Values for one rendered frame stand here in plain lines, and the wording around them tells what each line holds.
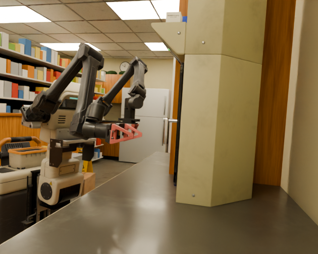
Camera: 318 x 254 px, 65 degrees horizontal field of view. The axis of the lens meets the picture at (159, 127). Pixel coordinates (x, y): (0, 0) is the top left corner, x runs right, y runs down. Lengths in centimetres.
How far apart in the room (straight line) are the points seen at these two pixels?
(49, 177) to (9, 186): 26
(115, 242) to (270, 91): 88
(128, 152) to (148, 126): 79
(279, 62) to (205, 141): 56
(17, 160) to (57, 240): 129
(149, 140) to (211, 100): 514
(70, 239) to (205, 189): 42
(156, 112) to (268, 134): 477
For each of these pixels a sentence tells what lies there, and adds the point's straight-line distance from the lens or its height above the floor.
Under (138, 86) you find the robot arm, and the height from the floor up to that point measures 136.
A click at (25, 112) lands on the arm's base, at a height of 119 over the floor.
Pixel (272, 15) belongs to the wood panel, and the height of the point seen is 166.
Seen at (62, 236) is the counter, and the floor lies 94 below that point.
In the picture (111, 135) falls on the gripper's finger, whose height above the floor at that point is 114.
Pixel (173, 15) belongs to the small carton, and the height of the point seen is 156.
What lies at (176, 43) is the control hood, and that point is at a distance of 83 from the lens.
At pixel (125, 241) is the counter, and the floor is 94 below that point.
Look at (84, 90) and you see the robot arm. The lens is 107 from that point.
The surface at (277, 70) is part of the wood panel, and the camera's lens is 120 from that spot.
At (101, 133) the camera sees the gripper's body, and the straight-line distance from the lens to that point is 91.
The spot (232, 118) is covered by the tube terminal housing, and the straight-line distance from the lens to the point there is 84.
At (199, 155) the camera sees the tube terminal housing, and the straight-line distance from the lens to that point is 79.
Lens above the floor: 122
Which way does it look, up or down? 3 degrees down
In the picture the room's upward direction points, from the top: 3 degrees clockwise
